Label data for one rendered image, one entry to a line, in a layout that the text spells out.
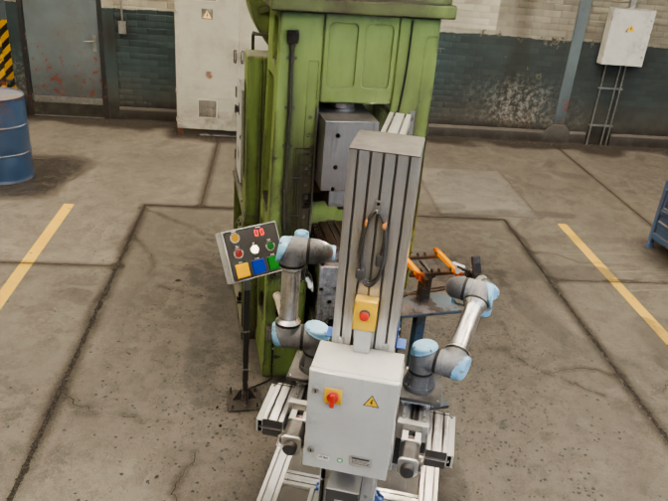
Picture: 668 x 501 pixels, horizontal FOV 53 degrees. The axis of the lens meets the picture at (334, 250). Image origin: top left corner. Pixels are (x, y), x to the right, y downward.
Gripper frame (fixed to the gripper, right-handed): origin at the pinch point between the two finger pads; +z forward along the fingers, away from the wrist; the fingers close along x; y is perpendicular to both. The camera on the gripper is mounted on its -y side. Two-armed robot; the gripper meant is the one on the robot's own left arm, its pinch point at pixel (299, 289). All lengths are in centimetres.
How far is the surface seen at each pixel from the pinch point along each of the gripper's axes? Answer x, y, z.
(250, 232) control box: -31.6, -11.6, -23.8
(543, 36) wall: 179, -703, -56
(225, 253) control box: -40.7, 2.8, -15.8
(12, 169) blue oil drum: -369, -284, 78
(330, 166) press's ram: 5, -39, -57
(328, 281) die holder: 10.1, -34.8, 11.9
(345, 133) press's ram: 12, -42, -76
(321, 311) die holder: 7.6, -33.7, 32.3
